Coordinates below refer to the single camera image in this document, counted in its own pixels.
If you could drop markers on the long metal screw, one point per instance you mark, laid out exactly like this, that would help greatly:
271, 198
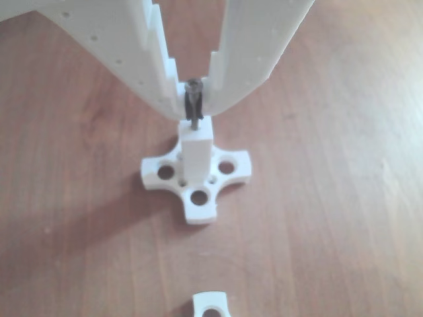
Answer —
194, 85

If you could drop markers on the white printed screw stand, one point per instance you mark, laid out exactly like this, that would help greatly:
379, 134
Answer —
196, 155
201, 300

